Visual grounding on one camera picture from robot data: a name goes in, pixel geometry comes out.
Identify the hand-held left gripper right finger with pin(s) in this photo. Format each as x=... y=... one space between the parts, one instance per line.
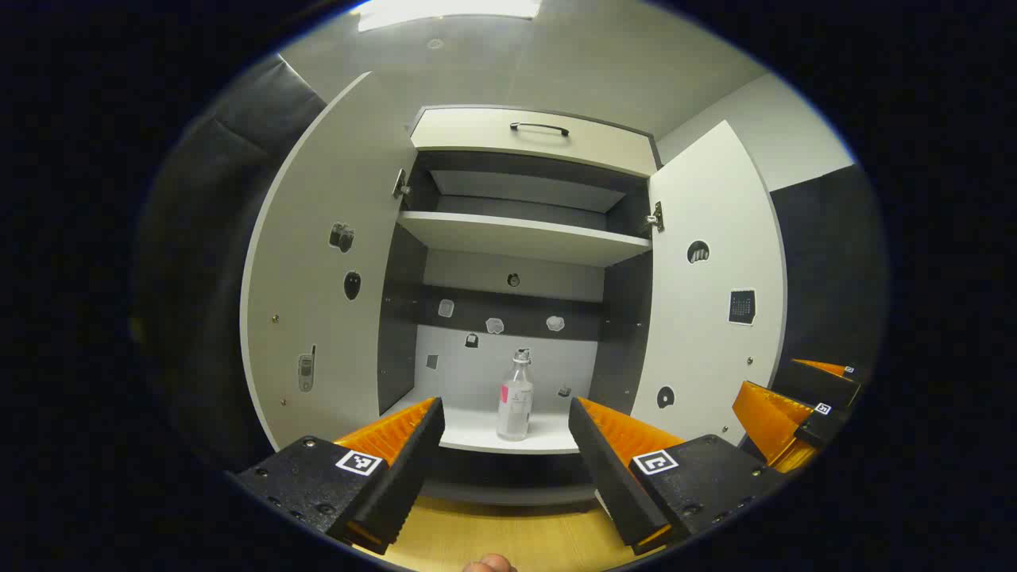
x=612 y=477

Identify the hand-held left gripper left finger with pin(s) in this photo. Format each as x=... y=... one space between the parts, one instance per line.
x=405 y=477

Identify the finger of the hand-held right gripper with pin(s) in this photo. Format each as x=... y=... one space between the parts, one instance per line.
x=818 y=385
x=767 y=421

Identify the white cabinet door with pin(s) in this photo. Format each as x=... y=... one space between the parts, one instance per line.
x=318 y=302
x=707 y=334

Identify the clear plastic bottle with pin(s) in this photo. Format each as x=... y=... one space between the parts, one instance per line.
x=515 y=405

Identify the white and grey cabinet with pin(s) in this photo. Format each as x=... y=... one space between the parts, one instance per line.
x=401 y=318

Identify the white cabinet shelf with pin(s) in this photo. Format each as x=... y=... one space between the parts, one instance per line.
x=477 y=433
x=516 y=237

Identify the metal door hinge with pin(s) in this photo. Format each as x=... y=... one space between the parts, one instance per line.
x=400 y=185
x=655 y=217

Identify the white cabinet drawer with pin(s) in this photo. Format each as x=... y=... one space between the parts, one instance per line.
x=493 y=143

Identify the ceiling light panel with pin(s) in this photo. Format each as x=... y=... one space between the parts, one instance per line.
x=445 y=12

